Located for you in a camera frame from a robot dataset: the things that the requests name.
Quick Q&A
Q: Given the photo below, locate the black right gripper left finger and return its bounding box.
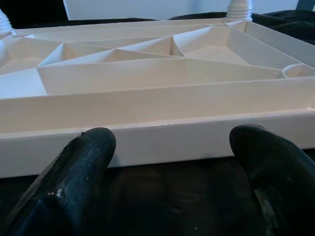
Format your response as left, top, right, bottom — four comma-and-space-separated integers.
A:
4, 127, 117, 236

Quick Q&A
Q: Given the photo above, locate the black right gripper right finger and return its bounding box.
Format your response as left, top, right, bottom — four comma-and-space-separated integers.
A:
229, 124, 315, 236

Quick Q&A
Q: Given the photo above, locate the white plastic table top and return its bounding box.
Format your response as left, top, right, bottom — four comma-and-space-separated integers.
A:
0, 17, 315, 179

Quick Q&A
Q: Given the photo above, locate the white plastic table leg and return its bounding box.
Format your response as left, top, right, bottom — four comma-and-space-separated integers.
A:
0, 7, 13, 36
225, 0, 254, 23

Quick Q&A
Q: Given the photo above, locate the black door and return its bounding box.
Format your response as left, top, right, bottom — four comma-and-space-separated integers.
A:
0, 0, 69, 22

